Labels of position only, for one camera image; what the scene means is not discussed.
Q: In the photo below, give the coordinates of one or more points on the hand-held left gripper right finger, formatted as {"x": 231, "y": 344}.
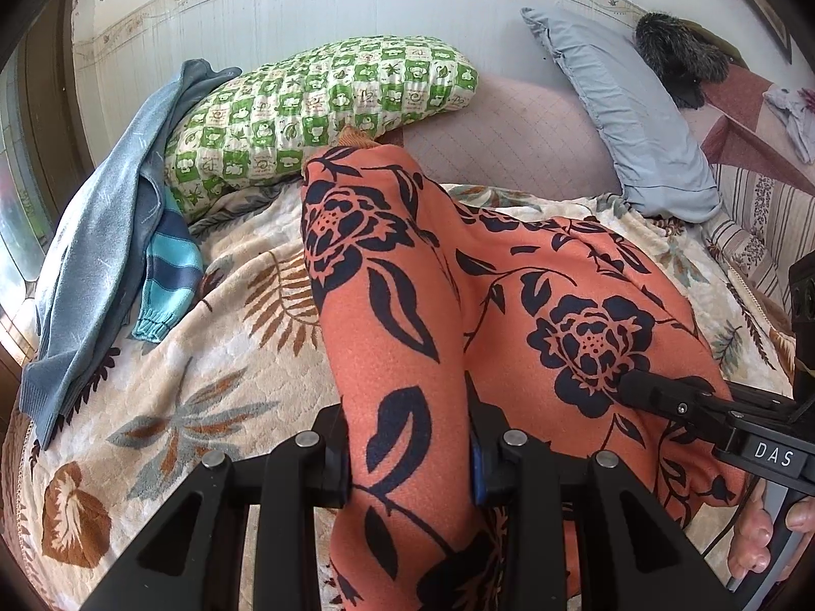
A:
{"x": 479, "y": 478}

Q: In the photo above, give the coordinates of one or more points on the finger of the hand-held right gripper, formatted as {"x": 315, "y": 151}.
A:
{"x": 662, "y": 394}

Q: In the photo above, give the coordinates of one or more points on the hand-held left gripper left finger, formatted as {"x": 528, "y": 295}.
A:
{"x": 340, "y": 472}

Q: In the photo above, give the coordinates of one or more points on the orange floral garment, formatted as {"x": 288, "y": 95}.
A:
{"x": 395, "y": 331}

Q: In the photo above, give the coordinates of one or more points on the person's right hand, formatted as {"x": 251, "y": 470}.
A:
{"x": 750, "y": 541}

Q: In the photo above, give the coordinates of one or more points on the cream leaf-print blanket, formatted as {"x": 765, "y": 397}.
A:
{"x": 223, "y": 363}

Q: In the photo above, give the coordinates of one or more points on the striped floral bedsheet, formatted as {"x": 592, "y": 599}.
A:
{"x": 758, "y": 216}

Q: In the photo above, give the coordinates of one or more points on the teal striped garment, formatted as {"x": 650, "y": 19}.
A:
{"x": 169, "y": 267}

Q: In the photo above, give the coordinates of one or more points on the grey-blue pillow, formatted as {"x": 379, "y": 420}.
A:
{"x": 637, "y": 127}

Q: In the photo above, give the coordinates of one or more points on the white cloth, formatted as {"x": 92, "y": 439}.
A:
{"x": 793, "y": 114}

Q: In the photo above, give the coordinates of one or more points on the brown orange knitted sweater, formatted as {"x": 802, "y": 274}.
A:
{"x": 356, "y": 137}

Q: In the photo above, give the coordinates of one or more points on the grey-blue sweater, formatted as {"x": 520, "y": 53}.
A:
{"x": 95, "y": 235}

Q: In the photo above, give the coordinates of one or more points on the dark fur item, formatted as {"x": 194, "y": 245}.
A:
{"x": 675, "y": 51}

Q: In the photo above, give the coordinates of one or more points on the green checkered pillow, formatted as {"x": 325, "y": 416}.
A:
{"x": 286, "y": 114}

